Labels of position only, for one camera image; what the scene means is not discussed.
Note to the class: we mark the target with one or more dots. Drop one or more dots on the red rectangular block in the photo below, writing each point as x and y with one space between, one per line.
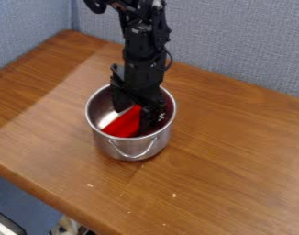
126 125

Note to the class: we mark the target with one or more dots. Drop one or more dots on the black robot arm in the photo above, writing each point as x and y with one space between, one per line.
143 25

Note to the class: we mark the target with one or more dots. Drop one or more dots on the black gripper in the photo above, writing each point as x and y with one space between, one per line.
135 84

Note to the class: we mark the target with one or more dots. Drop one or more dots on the grey device under table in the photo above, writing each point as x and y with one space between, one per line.
8 227

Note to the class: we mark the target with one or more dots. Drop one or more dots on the white object under table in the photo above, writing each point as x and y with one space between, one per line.
69 227

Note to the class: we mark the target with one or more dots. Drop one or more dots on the stainless steel pot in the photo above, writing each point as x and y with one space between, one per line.
135 148

